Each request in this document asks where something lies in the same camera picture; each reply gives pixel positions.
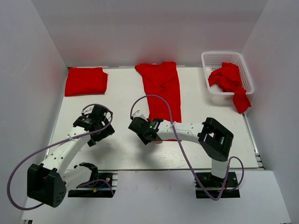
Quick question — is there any crumpled red t-shirt in basket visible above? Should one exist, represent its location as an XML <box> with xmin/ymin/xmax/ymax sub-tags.
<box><xmin>208</xmin><ymin>62</ymin><xmax>251</xmax><ymax>113</ymax></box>

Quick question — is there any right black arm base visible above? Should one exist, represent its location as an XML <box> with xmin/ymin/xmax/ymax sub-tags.
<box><xmin>195</xmin><ymin>172</ymin><xmax>241</xmax><ymax>199</ymax></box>

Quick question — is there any white front panel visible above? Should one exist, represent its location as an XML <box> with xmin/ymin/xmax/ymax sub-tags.
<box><xmin>22</xmin><ymin>171</ymin><xmax>290</xmax><ymax>224</ymax></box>

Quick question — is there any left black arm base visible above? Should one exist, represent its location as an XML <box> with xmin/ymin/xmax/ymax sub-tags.
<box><xmin>68</xmin><ymin>171</ymin><xmax>118</xmax><ymax>198</ymax></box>

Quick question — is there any red t-shirt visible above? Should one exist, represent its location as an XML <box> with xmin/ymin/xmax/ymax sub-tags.
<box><xmin>64</xmin><ymin>67</ymin><xmax>108</xmax><ymax>97</ymax></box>
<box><xmin>208</xmin><ymin>62</ymin><xmax>251</xmax><ymax>113</ymax></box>
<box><xmin>135</xmin><ymin>61</ymin><xmax>182</xmax><ymax>142</ymax></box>

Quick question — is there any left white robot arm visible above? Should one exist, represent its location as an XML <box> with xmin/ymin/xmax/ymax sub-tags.
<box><xmin>27</xmin><ymin>104</ymin><xmax>115</xmax><ymax>208</ymax></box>

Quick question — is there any white plastic basket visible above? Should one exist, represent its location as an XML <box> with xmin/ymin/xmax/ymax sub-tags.
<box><xmin>201</xmin><ymin>51</ymin><xmax>254</xmax><ymax>105</ymax></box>

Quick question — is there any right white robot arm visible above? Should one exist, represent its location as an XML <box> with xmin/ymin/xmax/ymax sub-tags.
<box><xmin>128</xmin><ymin>115</ymin><xmax>234</xmax><ymax>188</ymax></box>

